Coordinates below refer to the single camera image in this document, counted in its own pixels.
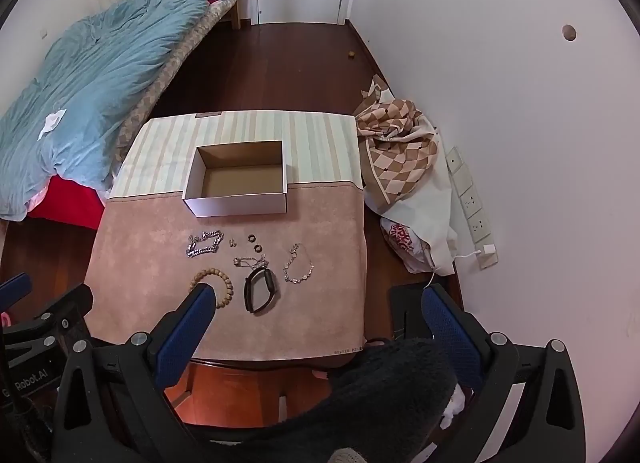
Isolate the wooden bead bracelet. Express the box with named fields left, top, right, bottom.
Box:
left=188, top=267, right=234, bottom=311

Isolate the chunky silver chain bracelet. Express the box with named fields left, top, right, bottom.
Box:
left=185, top=229, right=225, bottom=259

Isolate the thin silver necklace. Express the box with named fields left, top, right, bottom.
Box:
left=232, top=253, right=270, bottom=271

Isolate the black smart band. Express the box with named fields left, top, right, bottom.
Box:
left=243, top=266, right=278, bottom=315

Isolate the silver link bracelet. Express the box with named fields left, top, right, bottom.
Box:
left=282, top=242, right=316, bottom=285

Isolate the black fuzzy sleeve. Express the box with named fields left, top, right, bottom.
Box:
left=236, top=339, right=457, bottom=462

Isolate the black bag on floor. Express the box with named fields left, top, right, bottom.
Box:
left=388, top=282, right=433, bottom=339

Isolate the white paper on duvet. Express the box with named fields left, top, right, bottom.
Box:
left=38, top=109, right=66, bottom=139

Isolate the light blue duvet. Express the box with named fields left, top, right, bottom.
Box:
left=1, top=0, right=209, bottom=222

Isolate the white red printed bag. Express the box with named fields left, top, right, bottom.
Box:
left=381, top=217, right=434, bottom=273

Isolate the white cardboard box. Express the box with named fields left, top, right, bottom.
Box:
left=182, top=140, right=288, bottom=218

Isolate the pink striped table cloth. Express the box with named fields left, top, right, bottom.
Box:
left=86, top=111, right=367, bottom=361

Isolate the brown checkered blanket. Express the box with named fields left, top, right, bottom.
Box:
left=354, top=74, right=438, bottom=212

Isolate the bed with patterned mattress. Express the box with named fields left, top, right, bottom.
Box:
left=27, top=0, right=245, bottom=229

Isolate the wall socket strip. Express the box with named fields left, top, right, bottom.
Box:
left=446, top=147, right=499, bottom=270

